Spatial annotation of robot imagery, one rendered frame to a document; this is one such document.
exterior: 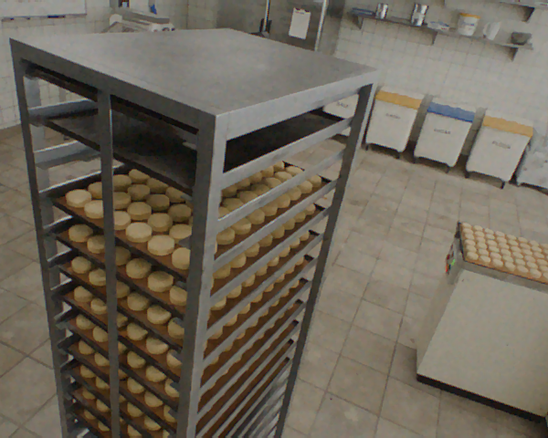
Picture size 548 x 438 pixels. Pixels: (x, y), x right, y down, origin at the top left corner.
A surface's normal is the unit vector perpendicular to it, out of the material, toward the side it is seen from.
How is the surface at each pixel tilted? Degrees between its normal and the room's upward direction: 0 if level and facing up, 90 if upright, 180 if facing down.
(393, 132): 94
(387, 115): 92
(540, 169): 95
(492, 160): 93
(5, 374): 0
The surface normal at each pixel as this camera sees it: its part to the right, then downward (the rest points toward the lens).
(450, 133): -0.40, 0.44
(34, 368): 0.15, -0.85
